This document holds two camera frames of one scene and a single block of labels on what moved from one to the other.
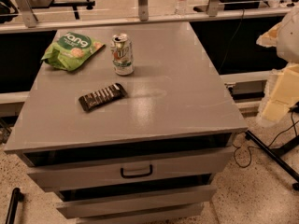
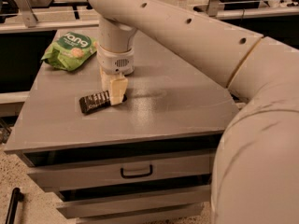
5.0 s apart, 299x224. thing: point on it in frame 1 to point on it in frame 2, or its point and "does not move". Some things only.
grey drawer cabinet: x=127 y=124 does not move
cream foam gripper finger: x=269 y=38 to x=118 y=89
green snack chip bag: x=72 y=51 does not move
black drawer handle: x=135 y=175 does not move
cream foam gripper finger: x=280 y=92 to x=106 y=80
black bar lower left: x=17 y=196 does not move
